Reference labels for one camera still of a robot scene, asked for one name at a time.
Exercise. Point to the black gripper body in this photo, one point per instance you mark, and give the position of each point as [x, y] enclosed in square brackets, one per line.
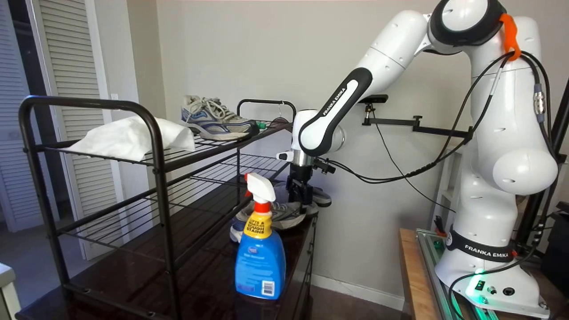
[303, 180]

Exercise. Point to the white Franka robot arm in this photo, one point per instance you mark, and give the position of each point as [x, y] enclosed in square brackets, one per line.
[509, 148]

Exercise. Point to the grey felt slipper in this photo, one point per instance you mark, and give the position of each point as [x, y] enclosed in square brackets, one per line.
[290, 217]

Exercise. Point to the blue spray bottle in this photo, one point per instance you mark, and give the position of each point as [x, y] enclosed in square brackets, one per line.
[260, 260]

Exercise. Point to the light wooden robot table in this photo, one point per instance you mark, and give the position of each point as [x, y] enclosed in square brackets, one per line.
[415, 278]

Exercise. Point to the black metal shoe rack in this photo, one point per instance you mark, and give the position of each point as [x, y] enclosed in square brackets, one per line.
[161, 178]

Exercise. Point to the white crumpled cloth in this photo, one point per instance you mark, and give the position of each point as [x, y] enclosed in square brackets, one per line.
[130, 139]

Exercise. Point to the white louvered closet door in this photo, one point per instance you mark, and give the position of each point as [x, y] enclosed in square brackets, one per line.
[77, 89]

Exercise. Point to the black monitor box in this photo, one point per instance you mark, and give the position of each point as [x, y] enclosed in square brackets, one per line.
[557, 249]

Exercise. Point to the black upright pole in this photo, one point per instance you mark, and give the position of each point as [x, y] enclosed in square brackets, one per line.
[553, 136]

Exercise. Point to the white furniture corner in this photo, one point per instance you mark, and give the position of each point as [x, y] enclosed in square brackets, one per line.
[8, 294]

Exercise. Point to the black camera on boom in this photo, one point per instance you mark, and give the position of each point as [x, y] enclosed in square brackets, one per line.
[374, 98]

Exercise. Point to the white leaning frame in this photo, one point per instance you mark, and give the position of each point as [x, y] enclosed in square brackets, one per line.
[445, 189]

